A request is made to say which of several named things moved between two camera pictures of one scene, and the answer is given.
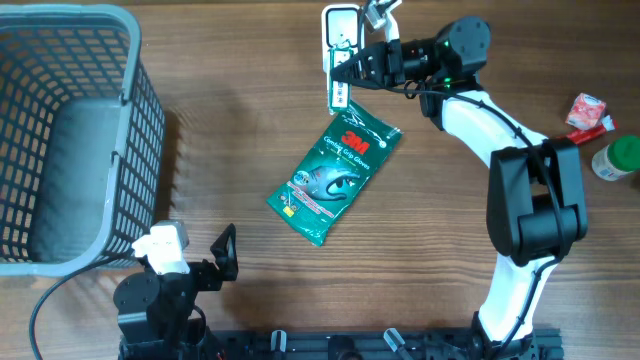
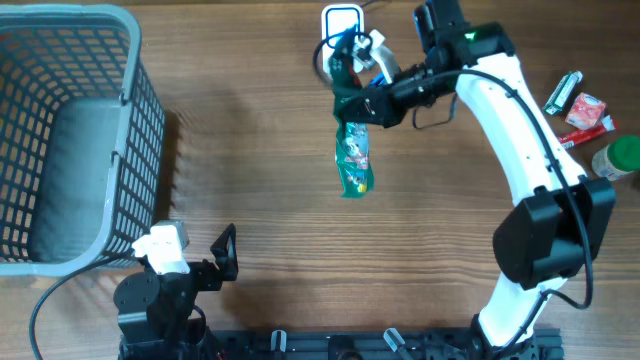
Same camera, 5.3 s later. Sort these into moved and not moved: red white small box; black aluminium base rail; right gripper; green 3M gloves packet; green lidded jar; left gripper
Moved: right gripper; green 3M gloves packet
Not moved: red white small box; black aluminium base rail; left gripper; green lidded jar
